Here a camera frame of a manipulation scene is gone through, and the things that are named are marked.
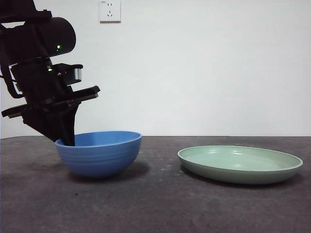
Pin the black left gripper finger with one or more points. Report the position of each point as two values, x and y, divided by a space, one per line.
69 126
46 126

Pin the blue bowl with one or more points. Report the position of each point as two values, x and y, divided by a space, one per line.
102 160

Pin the green plate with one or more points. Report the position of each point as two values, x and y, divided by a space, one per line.
243 174

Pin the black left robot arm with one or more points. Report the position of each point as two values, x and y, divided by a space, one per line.
29 41

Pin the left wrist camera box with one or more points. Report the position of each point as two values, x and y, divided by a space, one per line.
77 74

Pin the white wall socket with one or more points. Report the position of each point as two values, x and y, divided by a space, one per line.
110 14

